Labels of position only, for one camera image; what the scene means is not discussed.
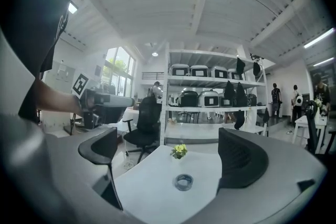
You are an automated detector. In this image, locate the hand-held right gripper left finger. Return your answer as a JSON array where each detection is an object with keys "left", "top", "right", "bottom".
[{"left": 78, "top": 127, "right": 124, "bottom": 211}]

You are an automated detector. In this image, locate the white metal shelf rack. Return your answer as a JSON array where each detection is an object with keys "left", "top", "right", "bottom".
[{"left": 159, "top": 42, "right": 270, "bottom": 145}]

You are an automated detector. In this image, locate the white side table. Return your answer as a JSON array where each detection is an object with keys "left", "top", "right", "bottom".
[{"left": 292, "top": 114, "right": 329, "bottom": 154}]

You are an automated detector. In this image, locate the dark roll of tape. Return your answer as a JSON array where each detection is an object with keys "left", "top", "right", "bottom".
[{"left": 175, "top": 173, "right": 194, "bottom": 191}]

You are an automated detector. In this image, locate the person's black t-shirt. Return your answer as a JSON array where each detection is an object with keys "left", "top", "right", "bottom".
[{"left": 0, "top": 0, "right": 87, "bottom": 124}]

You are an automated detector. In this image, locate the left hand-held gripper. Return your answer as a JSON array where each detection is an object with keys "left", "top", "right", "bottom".
[{"left": 70, "top": 72, "right": 135, "bottom": 130}]

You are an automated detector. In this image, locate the row of grey black cases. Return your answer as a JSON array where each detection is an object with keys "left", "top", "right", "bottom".
[{"left": 170, "top": 63, "right": 259, "bottom": 108}]

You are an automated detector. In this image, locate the person's left forearm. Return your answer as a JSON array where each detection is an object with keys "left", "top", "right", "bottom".
[{"left": 33, "top": 78, "right": 82, "bottom": 116}]

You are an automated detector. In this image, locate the white floor cable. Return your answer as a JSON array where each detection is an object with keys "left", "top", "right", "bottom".
[{"left": 122, "top": 150, "right": 135, "bottom": 169}]

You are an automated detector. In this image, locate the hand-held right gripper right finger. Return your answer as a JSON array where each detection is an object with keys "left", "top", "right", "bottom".
[{"left": 216, "top": 127, "right": 270, "bottom": 190}]

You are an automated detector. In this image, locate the black office chair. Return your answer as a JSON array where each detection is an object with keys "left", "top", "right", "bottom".
[{"left": 122, "top": 96, "right": 162, "bottom": 164}]

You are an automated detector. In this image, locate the black mesh chair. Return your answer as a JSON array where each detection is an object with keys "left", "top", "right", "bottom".
[{"left": 304, "top": 100, "right": 336, "bottom": 156}]

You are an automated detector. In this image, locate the small yellow potted flower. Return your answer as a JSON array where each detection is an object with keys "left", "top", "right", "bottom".
[{"left": 170, "top": 144, "right": 188, "bottom": 160}]

